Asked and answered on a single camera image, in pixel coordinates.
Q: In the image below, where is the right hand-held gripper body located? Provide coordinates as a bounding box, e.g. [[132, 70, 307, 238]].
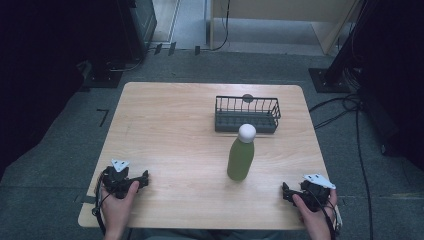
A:
[[298, 172, 337, 213]]

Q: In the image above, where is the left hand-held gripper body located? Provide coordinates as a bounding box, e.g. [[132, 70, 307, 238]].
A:
[[101, 158, 142, 200]]

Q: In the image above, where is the person's right hand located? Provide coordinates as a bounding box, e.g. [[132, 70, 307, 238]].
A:
[[291, 189, 339, 240]]

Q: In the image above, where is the person's left hand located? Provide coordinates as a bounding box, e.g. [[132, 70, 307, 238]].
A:
[[99, 180, 141, 240]]

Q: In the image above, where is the green bottle with white cap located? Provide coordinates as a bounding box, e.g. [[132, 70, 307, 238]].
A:
[[226, 123, 258, 182]]

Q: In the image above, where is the black metal stand with base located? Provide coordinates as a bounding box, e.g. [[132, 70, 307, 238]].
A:
[[308, 0, 381, 94]]

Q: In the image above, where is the black cabinet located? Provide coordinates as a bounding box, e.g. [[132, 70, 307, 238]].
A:
[[114, 0, 158, 63]]

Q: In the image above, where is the light wooden furniture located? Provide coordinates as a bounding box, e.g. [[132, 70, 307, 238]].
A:
[[209, 0, 363, 56]]

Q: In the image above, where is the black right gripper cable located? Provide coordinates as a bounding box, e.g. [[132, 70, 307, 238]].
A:
[[312, 188, 343, 240]]

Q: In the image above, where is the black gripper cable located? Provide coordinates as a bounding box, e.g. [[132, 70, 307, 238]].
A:
[[91, 171, 108, 236], [312, 188, 343, 240]]

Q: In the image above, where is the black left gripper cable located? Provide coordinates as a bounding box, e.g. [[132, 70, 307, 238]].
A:
[[91, 171, 108, 236]]

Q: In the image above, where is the dark grey wire basket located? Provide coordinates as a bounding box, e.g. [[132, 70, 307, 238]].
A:
[[214, 95, 282, 135]]

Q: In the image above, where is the black floor cable bundle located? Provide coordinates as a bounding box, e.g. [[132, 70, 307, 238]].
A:
[[308, 93, 375, 240]]

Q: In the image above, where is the black stand base plate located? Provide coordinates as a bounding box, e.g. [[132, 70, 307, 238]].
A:
[[79, 59, 125, 90]]

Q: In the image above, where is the black hanging cable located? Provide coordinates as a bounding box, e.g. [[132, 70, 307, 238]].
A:
[[211, 0, 232, 52]]

